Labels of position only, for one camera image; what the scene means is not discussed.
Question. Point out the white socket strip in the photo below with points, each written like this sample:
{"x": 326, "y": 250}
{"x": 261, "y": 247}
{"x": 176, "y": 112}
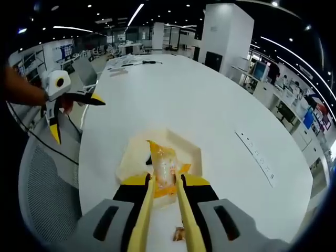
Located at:
{"x": 256, "y": 157}

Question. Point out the black tool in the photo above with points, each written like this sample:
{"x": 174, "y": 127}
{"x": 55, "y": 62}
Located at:
{"x": 151, "y": 62}

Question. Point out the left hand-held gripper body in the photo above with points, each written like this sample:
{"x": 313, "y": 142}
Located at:
{"x": 59, "y": 84}

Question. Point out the grey mesh chair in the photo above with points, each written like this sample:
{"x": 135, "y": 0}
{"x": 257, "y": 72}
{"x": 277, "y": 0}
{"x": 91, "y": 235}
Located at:
{"x": 47, "y": 189}

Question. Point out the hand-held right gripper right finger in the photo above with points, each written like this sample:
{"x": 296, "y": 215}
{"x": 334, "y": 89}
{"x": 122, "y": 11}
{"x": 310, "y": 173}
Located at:
{"x": 207, "y": 215}

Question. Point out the black cabinet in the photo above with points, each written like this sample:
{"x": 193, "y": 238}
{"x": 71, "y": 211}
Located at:
{"x": 213, "y": 61}

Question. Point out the orange snack packet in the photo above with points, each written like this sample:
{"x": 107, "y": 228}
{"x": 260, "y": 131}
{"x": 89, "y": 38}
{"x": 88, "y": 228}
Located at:
{"x": 186, "y": 168}

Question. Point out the computer monitor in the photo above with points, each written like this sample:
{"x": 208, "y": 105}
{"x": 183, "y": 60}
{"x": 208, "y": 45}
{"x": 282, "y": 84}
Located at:
{"x": 260, "y": 70}

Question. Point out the white crumpled papers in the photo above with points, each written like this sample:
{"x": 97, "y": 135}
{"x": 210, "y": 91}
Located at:
{"x": 123, "y": 60}

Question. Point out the cream food tongs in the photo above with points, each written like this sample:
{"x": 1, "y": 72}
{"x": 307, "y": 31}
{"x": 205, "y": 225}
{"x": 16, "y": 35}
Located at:
{"x": 143, "y": 215}

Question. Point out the yellow snack packet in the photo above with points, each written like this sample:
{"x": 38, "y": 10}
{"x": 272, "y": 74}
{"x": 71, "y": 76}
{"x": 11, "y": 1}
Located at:
{"x": 164, "y": 168}

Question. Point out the black office chair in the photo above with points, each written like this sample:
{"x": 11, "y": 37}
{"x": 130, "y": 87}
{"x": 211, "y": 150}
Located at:
{"x": 284, "y": 113}

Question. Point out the long white counter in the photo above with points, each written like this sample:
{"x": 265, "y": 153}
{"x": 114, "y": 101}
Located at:
{"x": 265, "y": 89}

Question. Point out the wide white pillar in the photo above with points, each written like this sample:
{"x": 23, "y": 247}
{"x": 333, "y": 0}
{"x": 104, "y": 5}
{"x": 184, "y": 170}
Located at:
{"x": 225, "y": 34}

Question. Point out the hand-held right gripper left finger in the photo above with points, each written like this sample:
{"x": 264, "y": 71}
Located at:
{"x": 88, "y": 231}

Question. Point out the cream hexagonal container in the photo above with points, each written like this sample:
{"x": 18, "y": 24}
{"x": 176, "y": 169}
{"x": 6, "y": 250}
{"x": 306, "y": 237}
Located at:
{"x": 134, "y": 155}

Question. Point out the blue box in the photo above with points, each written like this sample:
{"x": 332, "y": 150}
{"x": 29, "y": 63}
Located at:
{"x": 308, "y": 120}

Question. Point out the grey office chair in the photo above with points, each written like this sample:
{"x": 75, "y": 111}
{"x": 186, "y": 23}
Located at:
{"x": 85, "y": 73}

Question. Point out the pale flat strips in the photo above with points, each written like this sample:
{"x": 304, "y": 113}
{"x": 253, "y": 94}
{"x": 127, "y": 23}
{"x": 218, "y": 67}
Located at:
{"x": 118, "y": 73}

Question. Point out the narrow white pillar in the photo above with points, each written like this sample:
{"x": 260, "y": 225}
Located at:
{"x": 158, "y": 36}

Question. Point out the person's left hand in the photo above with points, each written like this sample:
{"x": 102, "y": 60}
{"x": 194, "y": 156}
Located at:
{"x": 67, "y": 106}

